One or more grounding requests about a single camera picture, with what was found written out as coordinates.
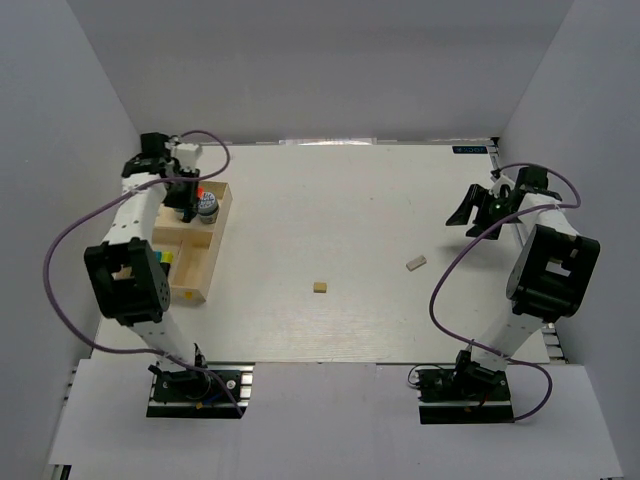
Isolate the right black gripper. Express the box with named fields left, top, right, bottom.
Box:
left=446, top=183, right=521, bottom=240

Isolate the grey white eraser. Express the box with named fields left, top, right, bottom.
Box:
left=406, top=255, right=427, bottom=272

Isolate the small tan eraser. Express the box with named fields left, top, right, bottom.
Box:
left=313, top=282, right=327, bottom=293

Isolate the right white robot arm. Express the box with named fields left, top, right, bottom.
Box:
left=446, top=164, right=600, bottom=399

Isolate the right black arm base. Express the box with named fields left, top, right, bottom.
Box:
left=407, top=364, right=514, bottom=425

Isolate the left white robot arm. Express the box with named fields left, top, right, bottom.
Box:
left=84, top=133, right=212, bottom=399

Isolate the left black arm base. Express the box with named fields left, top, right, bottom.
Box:
left=146, top=363, right=254, bottom=419

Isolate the wooden compartment tray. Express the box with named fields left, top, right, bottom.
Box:
left=151, top=181, right=233, bottom=305

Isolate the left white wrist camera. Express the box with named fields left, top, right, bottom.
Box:
left=170, top=143, right=203, bottom=170

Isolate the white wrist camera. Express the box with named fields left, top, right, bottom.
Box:
left=170, top=143, right=203, bottom=170
left=490, top=172, right=515, bottom=199

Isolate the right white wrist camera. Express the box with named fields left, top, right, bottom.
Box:
left=490, top=172, right=515, bottom=199

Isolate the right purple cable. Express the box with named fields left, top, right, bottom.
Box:
left=429, top=162, right=584, bottom=424

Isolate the purple cable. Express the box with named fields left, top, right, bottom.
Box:
left=429, top=162, right=584, bottom=424
left=43, top=130, right=246, bottom=419

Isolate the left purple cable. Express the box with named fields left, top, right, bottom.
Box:
left=43, top=130, right=246, bottom=419

